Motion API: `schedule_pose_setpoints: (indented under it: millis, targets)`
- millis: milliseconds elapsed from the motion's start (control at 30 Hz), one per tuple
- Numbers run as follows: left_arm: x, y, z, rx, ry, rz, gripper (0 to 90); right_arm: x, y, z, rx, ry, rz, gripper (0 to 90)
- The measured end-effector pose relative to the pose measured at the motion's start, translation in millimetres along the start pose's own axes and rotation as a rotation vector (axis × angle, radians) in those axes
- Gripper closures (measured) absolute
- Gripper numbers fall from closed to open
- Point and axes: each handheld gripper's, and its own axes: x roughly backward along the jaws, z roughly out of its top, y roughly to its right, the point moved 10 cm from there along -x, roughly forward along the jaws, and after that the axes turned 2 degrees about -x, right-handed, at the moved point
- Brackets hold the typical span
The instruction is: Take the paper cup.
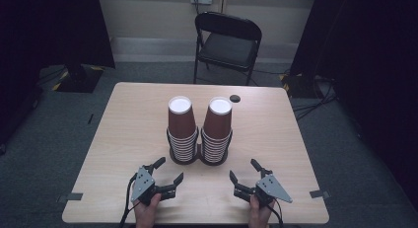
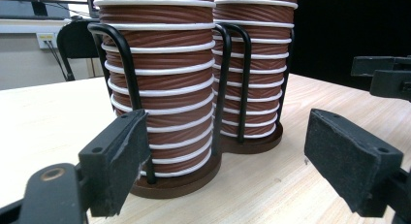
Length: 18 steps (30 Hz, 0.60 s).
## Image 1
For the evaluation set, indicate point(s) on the person's left hand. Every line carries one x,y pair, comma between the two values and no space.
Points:
146,213

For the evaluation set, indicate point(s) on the stack of brown paper cups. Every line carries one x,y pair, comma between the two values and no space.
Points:
181,122
217,124

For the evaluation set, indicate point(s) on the grey tape strip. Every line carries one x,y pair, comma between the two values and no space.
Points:
319,193
70,197

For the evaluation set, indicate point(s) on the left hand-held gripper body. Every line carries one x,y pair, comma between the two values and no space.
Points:
142,184

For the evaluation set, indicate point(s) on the black folding chair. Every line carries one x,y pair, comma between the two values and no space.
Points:
226,50

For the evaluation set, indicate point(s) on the black stand base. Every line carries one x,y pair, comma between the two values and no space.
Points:
79,80
300,86

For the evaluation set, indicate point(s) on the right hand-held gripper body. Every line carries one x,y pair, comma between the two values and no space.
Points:
272,188

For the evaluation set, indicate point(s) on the dark curtain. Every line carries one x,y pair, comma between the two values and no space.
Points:
371,73

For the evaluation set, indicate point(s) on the black round table cap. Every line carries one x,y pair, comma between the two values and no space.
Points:
235,98

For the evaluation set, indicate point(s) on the person's right hand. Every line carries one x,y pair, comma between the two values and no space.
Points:
259,216

